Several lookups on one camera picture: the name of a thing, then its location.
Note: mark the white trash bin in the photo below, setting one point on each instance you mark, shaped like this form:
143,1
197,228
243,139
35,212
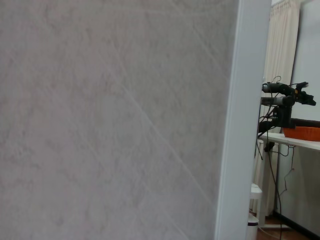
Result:
252,227

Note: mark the white desk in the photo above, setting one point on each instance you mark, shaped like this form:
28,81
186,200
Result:
300,143

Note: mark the beige curtain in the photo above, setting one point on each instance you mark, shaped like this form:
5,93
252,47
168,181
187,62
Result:
280,50

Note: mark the orange basket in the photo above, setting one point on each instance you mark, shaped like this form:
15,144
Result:
305,132

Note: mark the white partition frame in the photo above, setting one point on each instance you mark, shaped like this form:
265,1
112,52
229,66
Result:
240,125

